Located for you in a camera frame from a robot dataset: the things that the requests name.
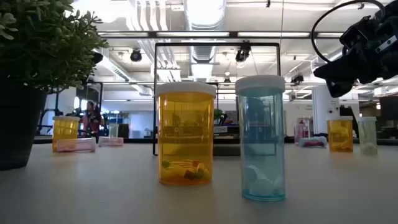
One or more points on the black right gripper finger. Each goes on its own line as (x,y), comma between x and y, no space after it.
(342,88)
(334,71)

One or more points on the amber pill bottle white cap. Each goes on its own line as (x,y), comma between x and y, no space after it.
(340,135)
(63,129)

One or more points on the pink bottle dark red pills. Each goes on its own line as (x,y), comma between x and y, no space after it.
(312,142)

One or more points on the amber bottle with colourful capsules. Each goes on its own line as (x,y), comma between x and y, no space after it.
(186,130)

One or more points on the pink pill bottle white cap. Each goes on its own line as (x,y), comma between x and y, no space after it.
(77,145)
(111,141)

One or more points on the white shelf label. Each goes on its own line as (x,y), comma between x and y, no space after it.
(220,129)

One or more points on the white building column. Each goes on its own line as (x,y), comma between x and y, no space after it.
(321,109)

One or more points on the white rack red boxes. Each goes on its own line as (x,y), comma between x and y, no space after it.
(308,124)

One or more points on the black monitor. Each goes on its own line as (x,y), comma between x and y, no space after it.
(389,108)

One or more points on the blue pill bottle white cap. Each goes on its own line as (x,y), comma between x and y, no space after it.
(261,140)

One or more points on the black office chair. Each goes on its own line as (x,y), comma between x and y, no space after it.
(124,131)

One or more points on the person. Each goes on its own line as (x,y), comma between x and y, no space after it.
(91,121)

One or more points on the grey table mat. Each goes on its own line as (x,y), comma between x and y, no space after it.
(93,193)

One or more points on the green potted plant black pot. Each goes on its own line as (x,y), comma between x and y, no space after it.
(46,46)

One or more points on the black ceiling light rail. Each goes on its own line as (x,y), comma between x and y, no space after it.
(233,34)

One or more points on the silver ceiling air duct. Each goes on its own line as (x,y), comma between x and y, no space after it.
(203,53)

